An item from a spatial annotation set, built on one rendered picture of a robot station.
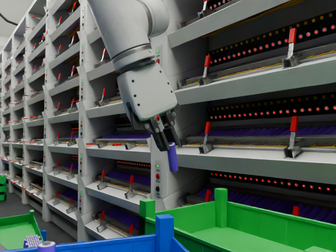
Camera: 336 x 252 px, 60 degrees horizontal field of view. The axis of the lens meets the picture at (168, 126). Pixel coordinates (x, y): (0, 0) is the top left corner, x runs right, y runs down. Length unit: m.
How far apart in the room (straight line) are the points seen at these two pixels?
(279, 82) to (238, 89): 0.11
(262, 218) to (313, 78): 0.30
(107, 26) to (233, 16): 0.38
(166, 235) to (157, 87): 0.29
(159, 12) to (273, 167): 0.42
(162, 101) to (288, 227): 0.32
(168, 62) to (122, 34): 0.46
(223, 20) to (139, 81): 0.38
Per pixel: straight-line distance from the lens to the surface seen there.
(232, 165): 0.78
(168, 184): 0.98
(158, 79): 0.58
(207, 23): 0.89
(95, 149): 1.47
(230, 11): 0.84
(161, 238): 0.40
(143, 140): 1.16
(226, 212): 0.62
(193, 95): 0.88
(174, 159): 0.60
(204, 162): 0.84
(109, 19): 0.57
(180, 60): 1.04
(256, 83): 0.74
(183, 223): 0.57
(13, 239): 1.78
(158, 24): 0.62
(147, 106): 0.56
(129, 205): 1.21
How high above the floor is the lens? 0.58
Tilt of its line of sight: 3 degrees up
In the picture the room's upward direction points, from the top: straight up
